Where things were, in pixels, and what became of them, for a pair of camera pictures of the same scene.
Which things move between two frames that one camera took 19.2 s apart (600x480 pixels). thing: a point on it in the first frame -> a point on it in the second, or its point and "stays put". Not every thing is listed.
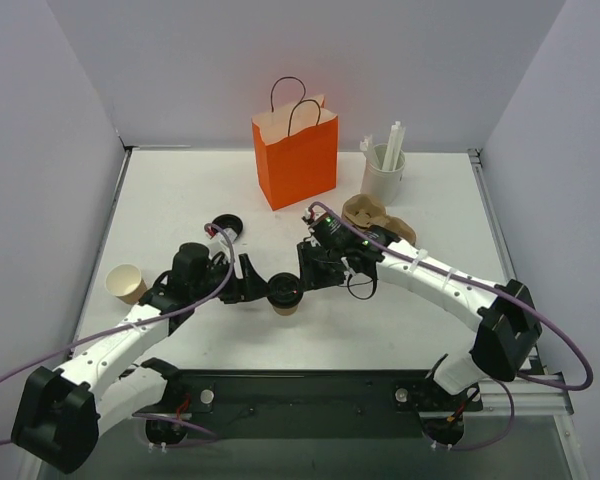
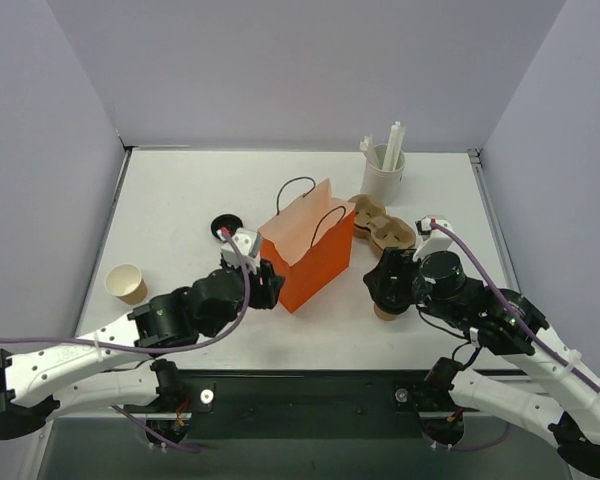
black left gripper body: (243, 282) -> (268, 282)
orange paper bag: (296, 149) -> (309, 244)
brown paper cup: (126, 283) stays put
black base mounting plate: (279, 402) stays put
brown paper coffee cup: (285, 311) -> (383, 315)
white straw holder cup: (381, 182) stays put
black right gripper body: (308, 265) -> (387, 282)
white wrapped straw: (393, 147) stays put
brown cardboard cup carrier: (368, 210) stays put
